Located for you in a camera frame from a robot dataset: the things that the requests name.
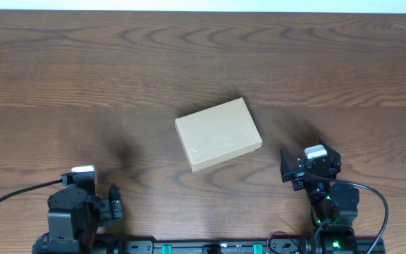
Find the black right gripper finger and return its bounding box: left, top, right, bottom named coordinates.
left=280, top=150, right=292, bottom=183
left=319, top=140, right=342, bottom=169

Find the cardboard box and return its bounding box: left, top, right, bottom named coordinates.
left=175, top=97, right=263, bottom=172

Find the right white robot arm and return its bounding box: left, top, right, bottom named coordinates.
left=282, top=141, right=359, bottom=253

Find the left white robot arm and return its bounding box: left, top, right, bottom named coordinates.
left=32, top=164, right=292, bottom=254

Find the black mounting rail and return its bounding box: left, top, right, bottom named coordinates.
left=111, top=236, right=386, bottom=254

